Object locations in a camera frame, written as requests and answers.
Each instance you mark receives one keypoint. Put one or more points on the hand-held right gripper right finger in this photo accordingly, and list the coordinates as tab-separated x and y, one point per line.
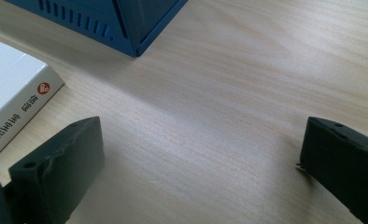
344	161

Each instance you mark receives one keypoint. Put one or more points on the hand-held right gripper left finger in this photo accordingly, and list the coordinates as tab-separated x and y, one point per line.
63	161

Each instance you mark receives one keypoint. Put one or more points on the white book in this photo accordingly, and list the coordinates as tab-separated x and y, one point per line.
11	81

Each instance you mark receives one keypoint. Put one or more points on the blue file rack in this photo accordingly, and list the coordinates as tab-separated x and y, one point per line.
88	12

